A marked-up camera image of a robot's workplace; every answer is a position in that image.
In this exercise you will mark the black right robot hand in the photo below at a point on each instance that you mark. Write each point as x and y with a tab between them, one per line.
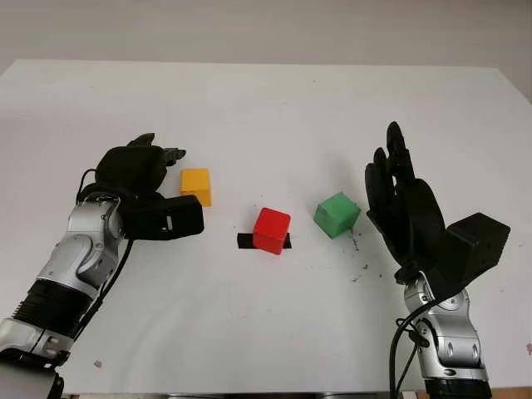
411	216

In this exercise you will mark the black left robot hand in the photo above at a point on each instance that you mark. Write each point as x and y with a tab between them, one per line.
131	168

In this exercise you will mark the yellow wooden cube block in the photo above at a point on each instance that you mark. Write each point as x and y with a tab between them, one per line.
197	183

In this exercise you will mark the green wooden cube block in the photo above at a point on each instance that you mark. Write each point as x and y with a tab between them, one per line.
336	214

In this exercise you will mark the red wooden cube block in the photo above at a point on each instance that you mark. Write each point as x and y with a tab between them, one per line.
270	230

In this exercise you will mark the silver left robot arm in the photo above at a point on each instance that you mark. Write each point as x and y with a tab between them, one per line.
83	249

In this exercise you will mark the black tape strip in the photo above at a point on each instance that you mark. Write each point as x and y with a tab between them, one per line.
245	242

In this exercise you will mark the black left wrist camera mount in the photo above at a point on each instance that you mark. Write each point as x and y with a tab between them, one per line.
183	216

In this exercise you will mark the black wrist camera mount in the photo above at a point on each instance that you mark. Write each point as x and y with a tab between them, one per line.
183	216
478	245

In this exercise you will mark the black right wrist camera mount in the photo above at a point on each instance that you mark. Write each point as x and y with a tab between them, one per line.
478	245

